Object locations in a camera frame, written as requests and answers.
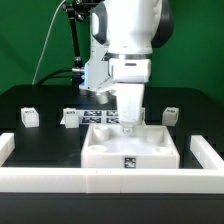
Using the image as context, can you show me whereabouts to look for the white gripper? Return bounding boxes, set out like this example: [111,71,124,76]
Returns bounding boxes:
[109,58,151,133]

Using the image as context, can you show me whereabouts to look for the white square tabletop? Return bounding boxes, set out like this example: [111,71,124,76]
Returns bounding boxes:
[81,124,180,169]

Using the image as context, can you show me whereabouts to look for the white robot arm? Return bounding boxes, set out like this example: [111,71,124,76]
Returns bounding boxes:
[80,0,174,133]

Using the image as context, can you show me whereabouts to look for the marker tag sheet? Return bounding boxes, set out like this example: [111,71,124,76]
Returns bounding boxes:
[60,109,120,125]

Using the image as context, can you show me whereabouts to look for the white U-shaped fence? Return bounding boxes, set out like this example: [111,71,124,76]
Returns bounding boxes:
[0,133,224,194]

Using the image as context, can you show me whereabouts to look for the black cables at base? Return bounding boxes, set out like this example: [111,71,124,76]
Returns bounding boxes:
[34,68,84,87]

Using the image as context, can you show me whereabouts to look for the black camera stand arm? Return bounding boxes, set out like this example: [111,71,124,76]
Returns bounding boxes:
[62,0,102,68]

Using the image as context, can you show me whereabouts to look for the grey cable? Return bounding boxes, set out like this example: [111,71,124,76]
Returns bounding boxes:
[31,0,68,86]

